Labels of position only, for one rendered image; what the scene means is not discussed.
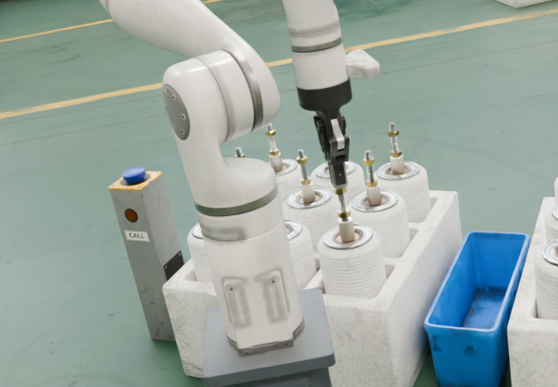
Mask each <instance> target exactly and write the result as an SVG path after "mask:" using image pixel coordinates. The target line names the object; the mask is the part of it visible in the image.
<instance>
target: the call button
mask: <svg viewBox="0 0 558 387"><path fill-rule="evenodd" d="M145 174H146V173H145V169H144V168H140V167H137V168H132V169H128V170H126V171H125V172H124V173H123V174H122V176H123V179H124V180H126V182H127V183H136V182H139V181H141V180H142V179H144V176H145Z"/></svg>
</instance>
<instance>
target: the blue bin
mask: <svg viewBox="0 0 558 387"><path fill-rule="evenodd" d="M530 244H531V242H530V236H529V235H528V234H526V233H507V232H488V231H471V232H469V233H467V234H466V236H465V238H464V239H463V242H462V244H461V246H460V248H459V249H458V252H457V254H456V256H455V258H454V260H453V263H452V265H451V267H450V268H449V270H448V273H447V275H446V277H445V278H444V280H443V284H442V286H441V287H440V289H439V291H438V294H437V295H436V297H435V299H434V301H433V304H432V305H431V308H430V310H429V312H428V314H427V316H426V318H425V320H424V329H425V331H426V332H427V333H428V338H429V342H430V347H431V351H432V357H433V365H434V369H435V374H436V379H437V383H438V387H502V381H503V379H504V376H505V373H506V371H507V366H508V363H509V360H510V356H509V347H508V337H507V326H508V323H509V320H510V316H511V313H512V308H513V305H514V302H515V299H516V294H517V290H518V287H519V284H520V281H521V275H522V273H523V269H524V266H525V263H526V258H527V254H528V250H529V247H530Z"/></svg>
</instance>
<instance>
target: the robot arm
mask: <svg viewBox="0 0 558 387"><path fill-rule="evenodd" d="M99 2H100V3H101V5H102V6H103V7H104V9H105V10H106V11H107V12H108V13H109V15H110V16H111V18H112V19H113V20H114V21H115V23H116V24H117V25H118V26H119V27H120V28H121V29H122V30H123V31H125V32H127V33H128V34H130V35H131V36H132V37H135V38H137V39H140V40H141V41H143V42H147V43H149V44H151V45H154V46H157V47H161V48H163V49H166V50H169V51H173V52H176V53H178V54H180V55H183V56H186V57H187V58H189V60H187V61H181V62H179V63H177V64H174V65H172V66H170V67H169V68H168V69H167V70H166V72H165V73H164V77H163V84H162V85H163V95H164V103H165V109H166V110H167V113H168V117H169V121H170V124H171V127H172V130H173V132H174V137H175V140H176V143H177V146H178V149H179V154H180V157H181V160H182V164H183V167H184V172H185V175H186V179H187V180H188V185H189V187H190V190H191V193H192V195H193V201H194V204H195V208H196V211H197V215H198V221H199V225H200V228H201V232H202V236H203V242H204V246H205V250H206V253H207V257H208V263H209V267H210V271H211V274H212V278H213V284H214V288H215V292H216V295H217V299H218V304H219V309H220V311H221V315H222V319H223V325H224V329H225V332H226V336H227V339H228V343H229V344H230V345H231V346H232V347H233V348H235V349H237V350H239V355H240V356H245V355H254V354H259V353H263V352H268V351H273V350H281V349H286V348H291V347H293V346H294V341H295V339H296V338H297V337H298V336H299V335H300V334H301V333H302V331H303V329H304V325H305V323H304V318H303V314H302V309H301V301H300V297H299V292H298V288H297V284H296V276H295V272H294V267H293V263H292V259H291V250H290V246H289V242H288V237H287V233H286V225H285V221H284V217H283V212H282V207H281V199H280V194H279V190H278V186H277V178H276V175H275V172H274V170H273V168H272V166H271V165H270V164H268V163H267V162H264V161H262V160H259V159H251V158H226V157H223V154H222V151H221V149H220V144H222V143H225V142H227V141H229V140H234V139H236V138H238V137H241V136H244V135H247V134H249V133H252V132H254V131H256V130H259V129H261V128H263V127H265V126H267V125H269V124H270V123H272V122H273V121H274V120H275V118H276V117H277V114H278V112H279V110H280V95H279V91H278V89H277V84H276V82H275V79H274V77H273V75H272V74H271V72H270V70H269V69H268V67H267V65H266V64H265V62H264V61H263V59H262V58H261V57H260V56H259V55H258V54H257V53H256V52H255V51H254V49H253V48H252V47H251V46H250V45H248V44H247V43H246V42H245V41H244V40H243V39H242V38H241V37H240V36H239V35H238V34H237V33H236V32H234V31H233V30H232V29H231V28H230V27H228V26H227V25H226V24H225V23H224V22H222V21H221V20H220V19H219V18H218V17H217V16H215V15H214V14H213V13H212V12H211V11H210V10H209V9H208V8H207V7H206V6H205V5H204V4H203V3H202V2H201V1H200V0H99ZM282 2H283V5H284V8H285V10H286V18H287V26H288V31H289V37H290V42H291V51H292V65H293V71H294V76H295V81H296V89H297V94H298V100H299V105H300V107H301V108H302V109H303V110H308V111H315V112H316V114H315V115H313V117H312V119H313V122H314V126H315V127H316V131H317V135H318V140H319V143H320V144H321V150H322V152H323V153H325V155H324V156H325V159H326V160H327V164H328V169H329V174H330V182H331V183H332V185H333V187H334V188H335V189H339V188H343V187H346V186H347V185H348V179H347V173H346V168H345V162H348V161H349V151H350V137H349V136H348V135H347V134H346V133H345V128H346V121H345V116H344V115H341V113H340V108H341V106H343V105H346V104H348V103H349V102H350V101H351V99H352V90H351V84H350V76H352V77H358V78H364V79H369V78H374V77H377V76H380V68H379V63H378V62H377V61H376V60H375V59H374V58H372V57H371V56H370V55H368V54H367V53H366V52H365V51H363V50H360V49H358V50H354V51H351V52H350V53H349V54H348V55H346V54H345V49H344V46H343V41H342V36H341V31H340V20H339V16H338V12H337V9H336V6H335V4H334V3H333V0H282Z"/></svg>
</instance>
